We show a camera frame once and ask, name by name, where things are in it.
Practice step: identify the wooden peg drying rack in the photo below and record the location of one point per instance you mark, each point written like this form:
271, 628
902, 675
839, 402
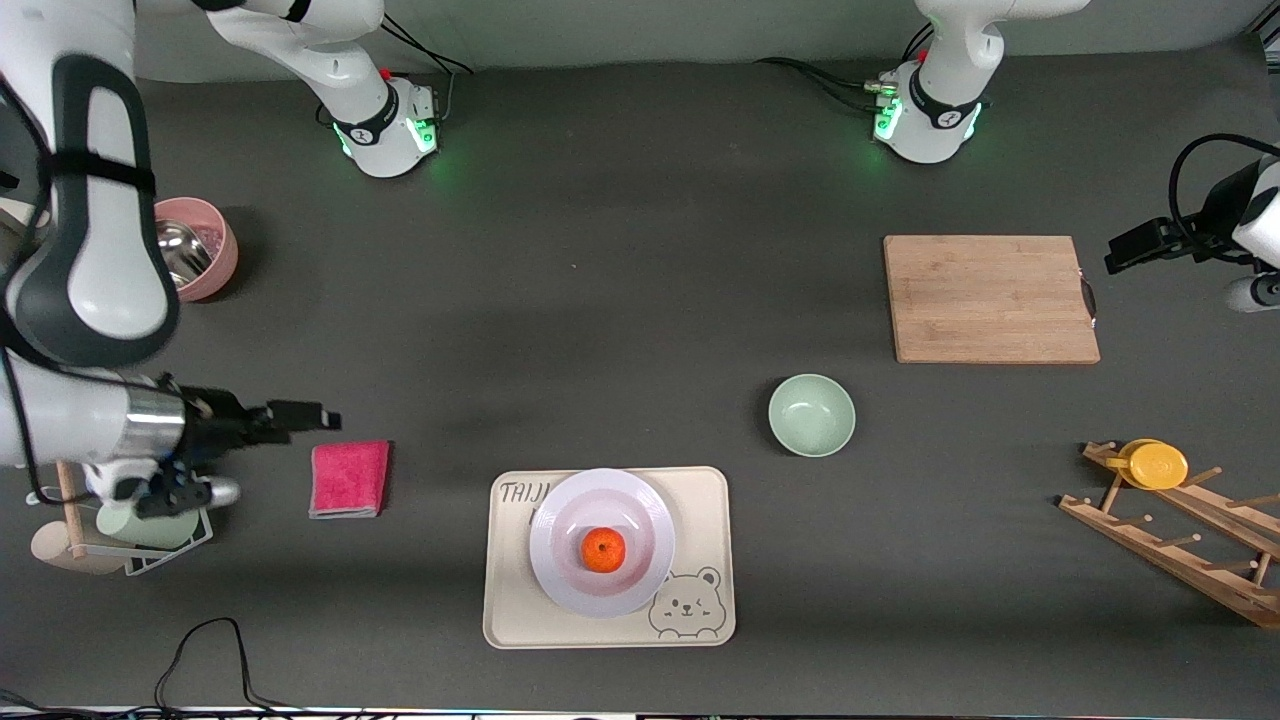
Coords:
1180, 555

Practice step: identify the orange fruit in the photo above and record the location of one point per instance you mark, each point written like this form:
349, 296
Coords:
603, 550

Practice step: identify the yellow cup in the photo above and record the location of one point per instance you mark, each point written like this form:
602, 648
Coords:
1155, 465

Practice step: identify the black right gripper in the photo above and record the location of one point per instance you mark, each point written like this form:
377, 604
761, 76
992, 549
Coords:
217, 421

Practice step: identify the cream tray with bear print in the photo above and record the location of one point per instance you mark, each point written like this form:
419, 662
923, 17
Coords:
700, 520

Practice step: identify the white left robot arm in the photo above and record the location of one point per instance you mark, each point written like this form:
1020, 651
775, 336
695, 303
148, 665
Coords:
945, 110

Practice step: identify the pink folded cloth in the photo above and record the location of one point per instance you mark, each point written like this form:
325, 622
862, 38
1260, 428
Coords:
349, 478

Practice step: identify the wooden cutting board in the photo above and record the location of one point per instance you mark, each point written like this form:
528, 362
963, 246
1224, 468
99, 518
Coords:
985, 300

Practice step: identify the white round plate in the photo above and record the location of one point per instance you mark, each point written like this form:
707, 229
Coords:
640, 580

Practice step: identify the pink bowl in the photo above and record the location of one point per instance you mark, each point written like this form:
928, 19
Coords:
222, 255

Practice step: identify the beige cup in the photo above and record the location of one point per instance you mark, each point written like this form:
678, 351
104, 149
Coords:
50, 548

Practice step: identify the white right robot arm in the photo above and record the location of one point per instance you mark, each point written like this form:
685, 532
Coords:
90, 250

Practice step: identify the light green bowl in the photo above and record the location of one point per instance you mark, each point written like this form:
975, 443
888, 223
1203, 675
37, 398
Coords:
811, 415

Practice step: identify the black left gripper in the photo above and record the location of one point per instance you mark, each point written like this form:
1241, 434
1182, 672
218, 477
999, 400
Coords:
1192, 243

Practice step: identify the green cup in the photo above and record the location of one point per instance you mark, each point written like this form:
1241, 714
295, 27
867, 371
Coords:
140, 530

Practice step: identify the metal scoop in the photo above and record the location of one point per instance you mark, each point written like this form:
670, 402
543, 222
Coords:
180, 255

